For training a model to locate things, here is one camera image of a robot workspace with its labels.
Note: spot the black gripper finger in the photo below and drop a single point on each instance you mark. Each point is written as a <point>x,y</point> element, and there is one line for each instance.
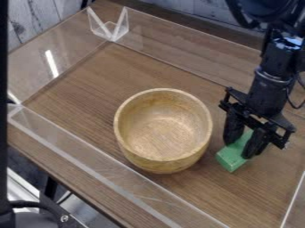
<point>233,127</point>
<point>256,142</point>

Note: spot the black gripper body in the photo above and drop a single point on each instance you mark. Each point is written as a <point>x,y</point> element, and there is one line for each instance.
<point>261,105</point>

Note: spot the green rectangular block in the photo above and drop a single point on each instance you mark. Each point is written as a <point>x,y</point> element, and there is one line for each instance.
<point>229,156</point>

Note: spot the brown wooden bowl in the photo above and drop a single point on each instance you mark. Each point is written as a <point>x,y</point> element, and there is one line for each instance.
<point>163,130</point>

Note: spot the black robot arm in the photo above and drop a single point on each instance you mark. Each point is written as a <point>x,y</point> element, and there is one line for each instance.
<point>282,53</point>

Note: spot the black table leg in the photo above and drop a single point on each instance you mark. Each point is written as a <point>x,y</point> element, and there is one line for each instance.
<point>51,187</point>

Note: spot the clear acrylic tray wall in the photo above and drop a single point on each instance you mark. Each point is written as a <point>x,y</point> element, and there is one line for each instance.
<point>68,80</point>

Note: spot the clear acrylic corner bracket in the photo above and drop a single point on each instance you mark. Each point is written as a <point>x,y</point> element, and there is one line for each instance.
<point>109,30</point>

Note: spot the black metal bracket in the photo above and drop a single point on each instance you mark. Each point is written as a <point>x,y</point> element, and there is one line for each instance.
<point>58,215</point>

